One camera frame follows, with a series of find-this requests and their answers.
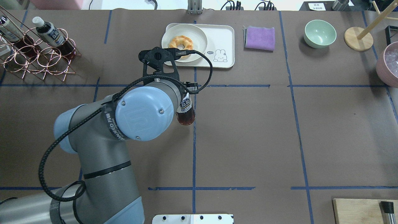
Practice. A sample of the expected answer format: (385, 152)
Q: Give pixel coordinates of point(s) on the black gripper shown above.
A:
(190, 86)

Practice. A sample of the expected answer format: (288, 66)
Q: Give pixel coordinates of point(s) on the tea bottle white cap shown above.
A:
(185, 112)

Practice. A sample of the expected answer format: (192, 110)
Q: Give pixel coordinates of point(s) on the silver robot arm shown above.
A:
(97, 132)

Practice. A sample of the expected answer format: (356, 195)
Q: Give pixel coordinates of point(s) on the cream serving tray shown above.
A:
(216, 42)

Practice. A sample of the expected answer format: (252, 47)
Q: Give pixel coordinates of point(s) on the cream plate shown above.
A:
(196, 34)

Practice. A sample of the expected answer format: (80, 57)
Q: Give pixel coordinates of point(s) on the glazed twisted donut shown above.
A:
(181, 40)

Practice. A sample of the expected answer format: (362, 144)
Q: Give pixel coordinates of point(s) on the purple folded cloth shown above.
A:
(262, 38)

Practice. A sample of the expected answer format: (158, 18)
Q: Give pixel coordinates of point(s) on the mint green bowl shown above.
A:
(319, 34)

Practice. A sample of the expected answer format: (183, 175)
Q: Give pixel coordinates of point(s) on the black scale with cup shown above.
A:
(332, 5)

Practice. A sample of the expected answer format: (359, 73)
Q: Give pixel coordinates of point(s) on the wooden mug tree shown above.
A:
(360, 39)

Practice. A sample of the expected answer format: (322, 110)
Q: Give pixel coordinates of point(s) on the pink bowl of ice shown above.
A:
(385, 71)

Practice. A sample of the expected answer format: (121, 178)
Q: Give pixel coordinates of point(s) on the bamboo cutting board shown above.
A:
(360, 211)

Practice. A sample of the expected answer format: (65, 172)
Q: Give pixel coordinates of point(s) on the black steel muddler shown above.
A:
(388, 212)

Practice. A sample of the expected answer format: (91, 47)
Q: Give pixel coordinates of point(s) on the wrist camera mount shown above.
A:
(156, 58)

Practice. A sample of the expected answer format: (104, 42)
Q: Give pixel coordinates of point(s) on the aluminium frame post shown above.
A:
(194, 7)

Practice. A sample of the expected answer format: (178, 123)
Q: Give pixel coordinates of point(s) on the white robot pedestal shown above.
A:
(193, 219)

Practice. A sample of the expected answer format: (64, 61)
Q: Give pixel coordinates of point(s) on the copper wire bottle rack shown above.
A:
(49, 61)

